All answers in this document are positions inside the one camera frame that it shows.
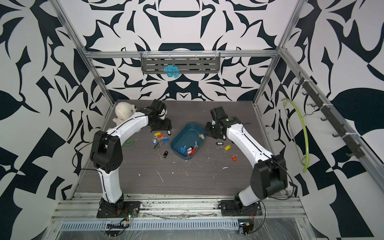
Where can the white cable duct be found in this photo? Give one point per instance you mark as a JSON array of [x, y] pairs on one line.
[[153, 225]]

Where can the white teddy bear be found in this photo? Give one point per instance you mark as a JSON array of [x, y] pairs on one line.
[[123, 111]]

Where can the green hoop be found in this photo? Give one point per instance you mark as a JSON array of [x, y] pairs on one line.
[[305, 160]]

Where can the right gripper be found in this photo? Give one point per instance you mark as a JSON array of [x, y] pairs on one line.
[[207, 130]]

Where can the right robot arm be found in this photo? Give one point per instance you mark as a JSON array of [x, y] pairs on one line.
[[269, 175]]

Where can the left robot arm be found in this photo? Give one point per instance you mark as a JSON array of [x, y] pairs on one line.
[[107, 153]]

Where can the dark wall hook rail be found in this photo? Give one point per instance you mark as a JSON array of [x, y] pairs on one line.
[[332, 115]]

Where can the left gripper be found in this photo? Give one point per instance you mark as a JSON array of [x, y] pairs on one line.
[[168, 126]]

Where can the green tag key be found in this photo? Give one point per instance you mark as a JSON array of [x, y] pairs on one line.
[[128, 143]]

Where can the grey slotted wall shelf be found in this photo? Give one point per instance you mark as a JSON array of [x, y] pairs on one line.
[[194, 62]]

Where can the teal scrunchie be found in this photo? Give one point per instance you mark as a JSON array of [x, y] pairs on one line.
[[172, 71]]

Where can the dark black tag key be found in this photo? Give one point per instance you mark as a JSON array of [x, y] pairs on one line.
[[165, 154]]

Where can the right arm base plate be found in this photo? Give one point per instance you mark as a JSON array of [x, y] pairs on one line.
[[235, 208]]

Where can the teal storage box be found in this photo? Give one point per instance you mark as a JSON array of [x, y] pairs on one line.
[[188, 141]]

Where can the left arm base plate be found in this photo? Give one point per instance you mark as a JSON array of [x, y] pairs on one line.
[[118, 210]]

